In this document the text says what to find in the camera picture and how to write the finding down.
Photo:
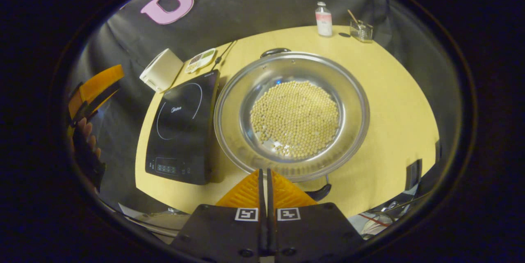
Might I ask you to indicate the black panel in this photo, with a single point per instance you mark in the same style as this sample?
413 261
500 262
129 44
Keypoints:
413 174

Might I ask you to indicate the wooden stick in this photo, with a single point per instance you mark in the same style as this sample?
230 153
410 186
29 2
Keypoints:
352 15

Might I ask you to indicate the white toaster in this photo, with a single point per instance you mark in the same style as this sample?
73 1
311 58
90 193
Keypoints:
162 71

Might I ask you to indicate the clear glass holder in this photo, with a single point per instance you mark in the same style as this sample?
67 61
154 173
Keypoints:
361 32

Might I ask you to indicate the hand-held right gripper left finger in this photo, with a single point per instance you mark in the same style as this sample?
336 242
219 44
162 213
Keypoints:
229 234

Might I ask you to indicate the clear bottle with pink label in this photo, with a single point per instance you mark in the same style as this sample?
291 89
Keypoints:
324 23

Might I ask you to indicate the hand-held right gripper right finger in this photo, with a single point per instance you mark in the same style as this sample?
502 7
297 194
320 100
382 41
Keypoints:
311 234

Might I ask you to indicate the pile of yellow soybeans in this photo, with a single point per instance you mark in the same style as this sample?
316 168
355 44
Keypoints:
295 119

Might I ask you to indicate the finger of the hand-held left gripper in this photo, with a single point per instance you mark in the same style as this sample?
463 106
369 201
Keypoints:
98 84

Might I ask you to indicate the black induction cooktop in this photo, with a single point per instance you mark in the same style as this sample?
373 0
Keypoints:
184 140

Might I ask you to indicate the small black disc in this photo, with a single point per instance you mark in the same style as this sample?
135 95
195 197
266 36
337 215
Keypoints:
344 35

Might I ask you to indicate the stainless steel pot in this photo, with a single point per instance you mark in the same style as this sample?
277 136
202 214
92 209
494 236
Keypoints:
354 107

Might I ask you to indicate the white divided dish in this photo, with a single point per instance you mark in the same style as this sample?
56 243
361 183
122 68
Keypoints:
201 60

